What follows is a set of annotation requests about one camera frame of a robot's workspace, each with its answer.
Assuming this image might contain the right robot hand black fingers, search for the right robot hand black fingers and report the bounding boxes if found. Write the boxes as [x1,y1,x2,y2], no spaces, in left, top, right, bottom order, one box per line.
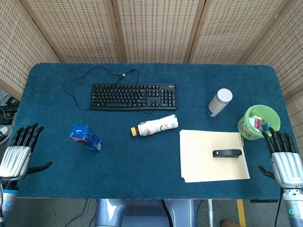
[258,127,303,189]

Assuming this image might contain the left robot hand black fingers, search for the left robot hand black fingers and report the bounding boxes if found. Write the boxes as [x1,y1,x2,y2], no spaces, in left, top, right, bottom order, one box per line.
[0,122,53,182]

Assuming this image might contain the blue small box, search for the blue small box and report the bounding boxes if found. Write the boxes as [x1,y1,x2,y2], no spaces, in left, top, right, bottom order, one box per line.
[69,124,103,151]

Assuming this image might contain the light blue robot base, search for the light blue robot base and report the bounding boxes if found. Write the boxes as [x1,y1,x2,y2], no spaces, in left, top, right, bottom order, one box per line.
[94,198,197,227]

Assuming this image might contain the grey white sneaker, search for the grey white sneaker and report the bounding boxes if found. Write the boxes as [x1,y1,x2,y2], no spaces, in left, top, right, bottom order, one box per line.
[0,125,13,145]

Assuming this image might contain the green plastic bucket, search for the green plastic bucket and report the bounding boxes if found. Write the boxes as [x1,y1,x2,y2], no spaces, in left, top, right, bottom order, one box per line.
[237,105,281,140]

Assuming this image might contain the woven bamboo screen panel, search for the woven bamboo screen panel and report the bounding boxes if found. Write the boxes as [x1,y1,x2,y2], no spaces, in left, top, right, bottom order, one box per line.
[184,0,286,64]
[242,0,303,101]
[285,91,303,152]
[112,0,206,64]
[0,0,61,101]
[20,0,126,64]

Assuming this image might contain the black equipment pile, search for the black equipment pile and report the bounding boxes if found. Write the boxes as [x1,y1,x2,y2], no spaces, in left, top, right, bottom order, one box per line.
[0,94,21,124]

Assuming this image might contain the black stapler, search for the black stapler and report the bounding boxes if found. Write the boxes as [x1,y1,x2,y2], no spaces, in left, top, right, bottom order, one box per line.
[212,149,242,158]

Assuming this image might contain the yellow floor tape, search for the yellow floor tape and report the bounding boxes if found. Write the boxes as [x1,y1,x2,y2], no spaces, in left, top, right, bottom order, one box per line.
[236,199,247,227]

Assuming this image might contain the manila paper folder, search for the manila paper folder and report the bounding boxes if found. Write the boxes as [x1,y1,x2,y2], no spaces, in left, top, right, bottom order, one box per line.
[179,129,251,183]

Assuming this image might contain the brown shoe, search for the brown shoe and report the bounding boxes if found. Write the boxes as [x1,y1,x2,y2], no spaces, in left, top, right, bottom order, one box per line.
[221,219,240,227]

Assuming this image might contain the metal table leg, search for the metal table leg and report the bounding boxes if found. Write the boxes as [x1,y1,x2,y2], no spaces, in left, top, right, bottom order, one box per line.
[206,200,214,227]

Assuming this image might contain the white tumbler with blue base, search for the white tumbler with blue base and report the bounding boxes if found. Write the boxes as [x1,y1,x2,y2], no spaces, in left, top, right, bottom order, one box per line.
[206,88,233,117]

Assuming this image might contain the white paper stack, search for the white paper stack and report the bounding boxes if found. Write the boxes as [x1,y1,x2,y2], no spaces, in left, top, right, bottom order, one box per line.
[181,176,251,183]

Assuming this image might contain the blue table cloth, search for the blue table cloth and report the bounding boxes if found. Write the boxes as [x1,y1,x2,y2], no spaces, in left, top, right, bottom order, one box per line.
[6,62,293,201]

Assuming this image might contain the black computer keyboard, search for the black computer keyboard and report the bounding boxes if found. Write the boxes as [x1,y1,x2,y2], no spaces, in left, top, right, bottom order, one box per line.
[89,83,178,111]

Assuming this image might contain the white labelled tea bottle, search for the white labelled tea bottle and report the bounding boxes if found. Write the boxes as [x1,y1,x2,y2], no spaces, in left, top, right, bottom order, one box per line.
[131,114,178,137]

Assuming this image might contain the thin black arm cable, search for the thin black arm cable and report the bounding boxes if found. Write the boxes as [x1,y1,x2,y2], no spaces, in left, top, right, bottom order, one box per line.
[274,189,285,227]

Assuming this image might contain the thick black cable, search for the thick black cable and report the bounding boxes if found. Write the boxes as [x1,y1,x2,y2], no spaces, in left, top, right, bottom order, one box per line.
[161,200,171,227]

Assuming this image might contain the black keyboard usb cable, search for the black keyboard usb cable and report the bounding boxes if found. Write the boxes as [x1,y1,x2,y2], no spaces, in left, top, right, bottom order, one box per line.
[63,65,153,114]

